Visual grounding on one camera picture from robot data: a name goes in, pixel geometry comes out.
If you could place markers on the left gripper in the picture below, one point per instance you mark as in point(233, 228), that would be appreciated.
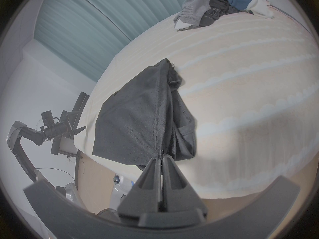
point(61, 128)

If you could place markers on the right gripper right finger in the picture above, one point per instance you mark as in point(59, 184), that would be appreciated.
point(179, 193)

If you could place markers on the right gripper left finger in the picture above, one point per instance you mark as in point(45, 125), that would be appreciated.
point(147, 190)

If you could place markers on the black T-shirt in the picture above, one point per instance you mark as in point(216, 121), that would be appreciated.
point(134, 116)

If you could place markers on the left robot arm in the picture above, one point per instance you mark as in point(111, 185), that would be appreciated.
point(15, 133)

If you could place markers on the bed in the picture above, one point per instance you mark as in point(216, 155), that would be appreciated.
point(249, 96)

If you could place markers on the pile of clothes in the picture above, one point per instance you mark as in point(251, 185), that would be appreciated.
point(199, 9)

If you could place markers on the blue-green curtain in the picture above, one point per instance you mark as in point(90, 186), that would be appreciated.
point(154, 1)
point(74, 33)

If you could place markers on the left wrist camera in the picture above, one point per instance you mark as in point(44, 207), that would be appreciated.
point(47, 118)

